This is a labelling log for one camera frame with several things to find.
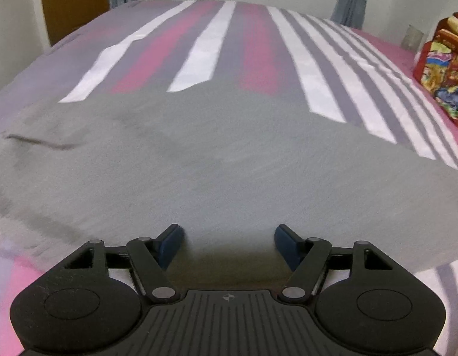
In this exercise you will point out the colourful printed red blanket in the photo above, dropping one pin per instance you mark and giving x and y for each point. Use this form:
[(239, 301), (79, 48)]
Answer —
[(446, 66)]

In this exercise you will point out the grey wall plate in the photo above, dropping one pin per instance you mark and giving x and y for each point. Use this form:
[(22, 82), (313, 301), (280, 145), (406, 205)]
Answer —
[(412, 38)]

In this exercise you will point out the striped pink grey bed sheet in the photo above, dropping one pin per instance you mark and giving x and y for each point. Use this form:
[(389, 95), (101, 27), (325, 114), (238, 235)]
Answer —
[(258, 52)]

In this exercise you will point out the brown wooden door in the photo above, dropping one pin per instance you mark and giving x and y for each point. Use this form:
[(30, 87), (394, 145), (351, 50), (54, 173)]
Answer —
[(73, 0)]

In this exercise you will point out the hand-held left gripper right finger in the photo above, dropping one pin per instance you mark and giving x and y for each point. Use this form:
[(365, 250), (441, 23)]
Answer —
[(285, 244)]

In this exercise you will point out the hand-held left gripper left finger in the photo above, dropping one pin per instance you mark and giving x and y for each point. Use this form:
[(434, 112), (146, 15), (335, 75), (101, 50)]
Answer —
[(172, 245)]

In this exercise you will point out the grey pants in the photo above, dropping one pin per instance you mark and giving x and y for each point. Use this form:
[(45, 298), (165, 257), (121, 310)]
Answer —
[(229, 163)]

